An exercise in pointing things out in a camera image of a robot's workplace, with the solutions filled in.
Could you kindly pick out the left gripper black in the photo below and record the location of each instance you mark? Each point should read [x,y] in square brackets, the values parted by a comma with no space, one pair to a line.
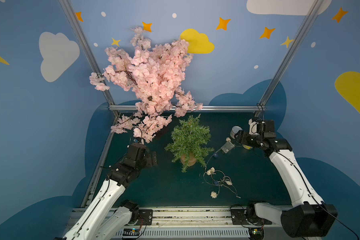
[151,159]

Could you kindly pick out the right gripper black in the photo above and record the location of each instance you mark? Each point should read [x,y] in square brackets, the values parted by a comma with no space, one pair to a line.
[240,137]

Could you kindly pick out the string lights with wicker balls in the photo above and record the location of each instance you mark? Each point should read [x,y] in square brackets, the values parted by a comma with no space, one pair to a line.
[218,178]

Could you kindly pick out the clear plastic battery box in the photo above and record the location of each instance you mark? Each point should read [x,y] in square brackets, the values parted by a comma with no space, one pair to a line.
[227,147]

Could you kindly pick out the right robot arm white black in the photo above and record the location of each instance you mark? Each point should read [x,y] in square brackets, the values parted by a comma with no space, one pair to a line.
[310,217]

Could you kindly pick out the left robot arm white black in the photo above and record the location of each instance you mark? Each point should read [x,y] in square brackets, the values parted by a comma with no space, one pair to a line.
[92,224]

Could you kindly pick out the small green christmas tree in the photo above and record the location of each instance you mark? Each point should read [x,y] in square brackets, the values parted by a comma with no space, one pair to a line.
[189,143]

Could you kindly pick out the pink cherry blossom tree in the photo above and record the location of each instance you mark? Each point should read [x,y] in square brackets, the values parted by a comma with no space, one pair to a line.
[155,75]

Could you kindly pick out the yellow labelled tin can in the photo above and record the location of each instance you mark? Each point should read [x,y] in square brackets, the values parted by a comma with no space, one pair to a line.
[247,147]

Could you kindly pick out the silver tin can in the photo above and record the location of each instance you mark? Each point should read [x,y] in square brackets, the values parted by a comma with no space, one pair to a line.
[234,131]

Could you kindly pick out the left circuit board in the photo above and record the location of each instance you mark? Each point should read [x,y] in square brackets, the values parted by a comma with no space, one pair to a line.
[130,234]

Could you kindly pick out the circuit board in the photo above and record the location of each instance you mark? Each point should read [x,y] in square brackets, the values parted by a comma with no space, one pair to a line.
[130,234]
[256,234]

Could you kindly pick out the right circuit board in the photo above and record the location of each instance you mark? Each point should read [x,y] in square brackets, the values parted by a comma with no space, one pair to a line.
[256,234]

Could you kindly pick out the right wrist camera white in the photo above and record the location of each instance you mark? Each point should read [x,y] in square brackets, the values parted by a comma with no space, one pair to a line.
[253,129]

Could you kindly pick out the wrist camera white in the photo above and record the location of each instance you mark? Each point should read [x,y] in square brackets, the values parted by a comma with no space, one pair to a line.
[253,129]
[138,138]

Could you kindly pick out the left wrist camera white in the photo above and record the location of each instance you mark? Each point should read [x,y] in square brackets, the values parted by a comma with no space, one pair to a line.
[138,138]

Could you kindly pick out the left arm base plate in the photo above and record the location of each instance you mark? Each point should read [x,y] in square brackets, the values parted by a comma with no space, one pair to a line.
[141,218]

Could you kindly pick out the aluminium frame rear bar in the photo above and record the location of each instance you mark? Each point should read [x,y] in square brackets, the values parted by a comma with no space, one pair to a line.
[229,109]

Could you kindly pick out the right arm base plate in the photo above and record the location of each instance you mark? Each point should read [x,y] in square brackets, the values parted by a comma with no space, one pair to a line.
[238,217]

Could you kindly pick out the front aluminium rail bed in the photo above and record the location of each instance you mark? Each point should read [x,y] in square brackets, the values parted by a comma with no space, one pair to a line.
[191,223]

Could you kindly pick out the aluminium frame right post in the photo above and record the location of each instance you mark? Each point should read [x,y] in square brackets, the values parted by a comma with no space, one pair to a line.
[299,38]

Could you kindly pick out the aluminium frame post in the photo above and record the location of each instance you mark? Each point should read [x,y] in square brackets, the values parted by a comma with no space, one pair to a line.
[299,38]
[76,26]

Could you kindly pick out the aluminium frame left post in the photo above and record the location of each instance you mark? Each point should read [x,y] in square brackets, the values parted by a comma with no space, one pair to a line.
[76,26]

